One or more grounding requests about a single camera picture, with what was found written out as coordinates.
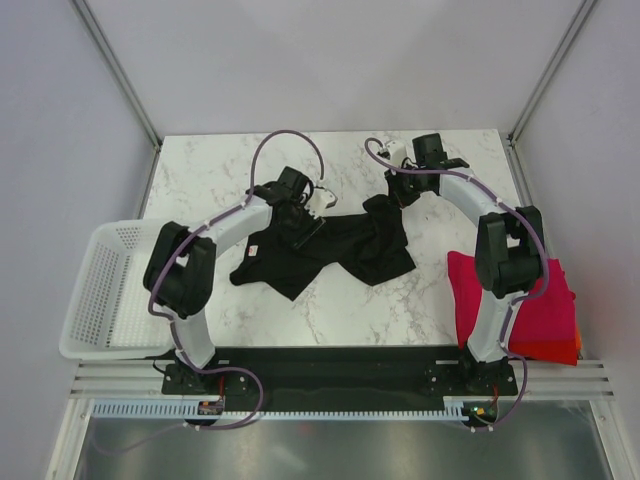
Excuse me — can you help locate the left aluminium frame post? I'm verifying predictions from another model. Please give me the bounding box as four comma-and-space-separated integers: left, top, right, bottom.
69, 0, 163, 152

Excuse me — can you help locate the black t shirt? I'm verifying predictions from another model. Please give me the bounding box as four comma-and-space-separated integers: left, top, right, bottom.
229, 194, 416, 301

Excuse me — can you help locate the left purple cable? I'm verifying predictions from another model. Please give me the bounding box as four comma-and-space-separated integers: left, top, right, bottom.
92, 128, 326, 454

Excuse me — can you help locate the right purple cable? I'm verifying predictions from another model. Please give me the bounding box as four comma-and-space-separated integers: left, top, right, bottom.
364, 137, 551, 432

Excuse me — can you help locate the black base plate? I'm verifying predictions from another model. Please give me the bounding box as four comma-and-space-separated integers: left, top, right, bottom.
162, 346, 518, 409

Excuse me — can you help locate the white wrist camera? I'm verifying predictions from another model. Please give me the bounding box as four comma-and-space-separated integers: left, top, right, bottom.
378, 140, 407, 168
306, 187, 338, 218

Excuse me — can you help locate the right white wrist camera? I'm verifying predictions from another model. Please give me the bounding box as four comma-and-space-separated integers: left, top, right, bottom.
378, 140, 407, 168

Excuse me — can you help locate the magenta folded t shirt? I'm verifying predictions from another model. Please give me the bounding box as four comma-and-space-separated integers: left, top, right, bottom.
447, 251, 576, 345

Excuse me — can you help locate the right aluminium frame post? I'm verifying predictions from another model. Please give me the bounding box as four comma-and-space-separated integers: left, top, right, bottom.
505, 0, 601, 146

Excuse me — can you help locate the aluminium rail profile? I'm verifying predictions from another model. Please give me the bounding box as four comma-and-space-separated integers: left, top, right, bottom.
69, 360, 614, 401

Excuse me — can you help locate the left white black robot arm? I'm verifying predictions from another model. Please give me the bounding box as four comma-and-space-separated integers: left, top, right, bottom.
143, 167, 337, 393

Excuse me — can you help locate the aluminium frame post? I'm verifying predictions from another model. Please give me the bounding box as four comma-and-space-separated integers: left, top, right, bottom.
505, 0, 601, 146
69, 0, 163, 152

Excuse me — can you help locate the white slotted cable duct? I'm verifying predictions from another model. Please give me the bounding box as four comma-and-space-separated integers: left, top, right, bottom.
91, 397, 471, 421

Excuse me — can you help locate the orange folded t shirt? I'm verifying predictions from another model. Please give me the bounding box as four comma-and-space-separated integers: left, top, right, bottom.
575, 325, 582, 352

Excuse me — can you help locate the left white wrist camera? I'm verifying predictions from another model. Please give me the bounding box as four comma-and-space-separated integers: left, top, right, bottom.
306, 187, 338, 218

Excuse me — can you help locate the purple cable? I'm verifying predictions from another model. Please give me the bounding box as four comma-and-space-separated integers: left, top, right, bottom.
364, 137, 551, 432
92, 128, 326, 454

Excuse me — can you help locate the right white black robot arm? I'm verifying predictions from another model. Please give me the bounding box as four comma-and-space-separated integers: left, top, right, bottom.
365, 134, 549, 394

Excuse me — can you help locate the white plastic basket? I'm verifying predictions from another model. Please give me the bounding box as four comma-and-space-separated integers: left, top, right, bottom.
59, 219, 173, 361

